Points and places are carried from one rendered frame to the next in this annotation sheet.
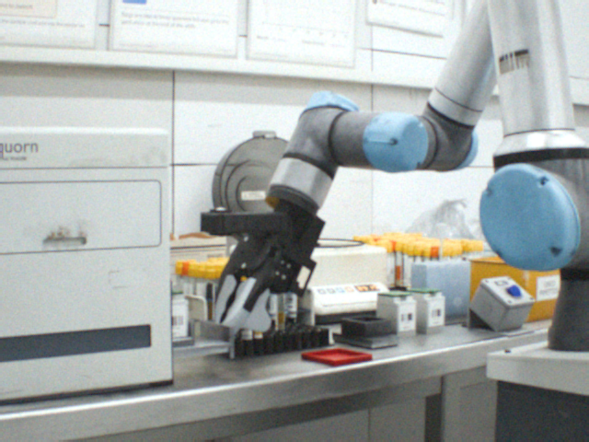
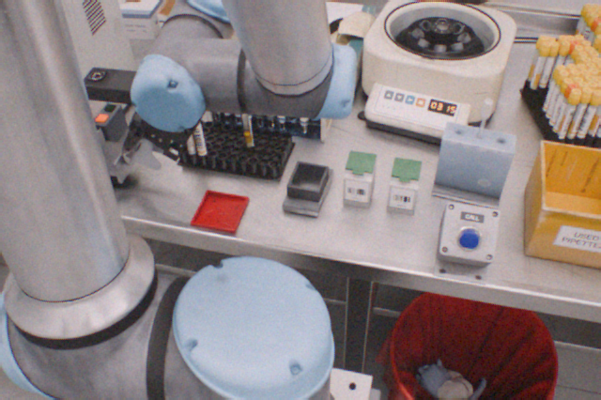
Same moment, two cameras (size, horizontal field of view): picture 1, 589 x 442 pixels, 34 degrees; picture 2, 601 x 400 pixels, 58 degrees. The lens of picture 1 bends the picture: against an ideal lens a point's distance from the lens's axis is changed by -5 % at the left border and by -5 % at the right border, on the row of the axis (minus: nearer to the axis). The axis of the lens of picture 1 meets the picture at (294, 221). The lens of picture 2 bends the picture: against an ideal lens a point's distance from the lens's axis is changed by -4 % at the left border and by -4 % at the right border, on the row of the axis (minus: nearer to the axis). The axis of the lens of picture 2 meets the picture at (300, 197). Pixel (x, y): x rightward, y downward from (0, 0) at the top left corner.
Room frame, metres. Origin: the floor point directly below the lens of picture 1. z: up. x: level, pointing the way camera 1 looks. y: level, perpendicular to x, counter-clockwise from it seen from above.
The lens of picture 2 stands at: (1.12, -0.59, 1.49)
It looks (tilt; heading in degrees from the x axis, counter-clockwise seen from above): 47 degrees down; 56
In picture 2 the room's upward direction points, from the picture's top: 3 degrees counter-clockwise
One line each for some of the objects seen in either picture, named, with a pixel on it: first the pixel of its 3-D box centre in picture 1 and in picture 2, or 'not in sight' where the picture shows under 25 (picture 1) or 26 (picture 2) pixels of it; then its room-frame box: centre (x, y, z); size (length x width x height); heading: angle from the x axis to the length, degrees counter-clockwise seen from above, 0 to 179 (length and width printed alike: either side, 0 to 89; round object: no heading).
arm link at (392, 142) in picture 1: (387, 142); (193, 74); (1.31, -0.12, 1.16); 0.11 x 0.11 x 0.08; 45
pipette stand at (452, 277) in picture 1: (440, 292); (473, 162); (1.66, -0.24, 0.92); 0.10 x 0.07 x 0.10; 124
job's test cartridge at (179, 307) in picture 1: (164, 319); not in sight; (1.21, 0.16, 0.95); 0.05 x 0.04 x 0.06; 39
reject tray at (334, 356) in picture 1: (337, 356); (220, 210); (1.33, -0.06, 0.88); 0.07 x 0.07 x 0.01; 39
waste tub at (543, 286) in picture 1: (520, 287); (580, 206); (1.71, -0.39, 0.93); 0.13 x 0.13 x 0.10; 38
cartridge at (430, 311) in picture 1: (425, 310); (404, 186); (1.56, -0.20, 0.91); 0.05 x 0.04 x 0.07; 39
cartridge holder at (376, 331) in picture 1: (365, 331); (308, 184); (1.46, -0.10, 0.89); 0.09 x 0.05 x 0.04; 37
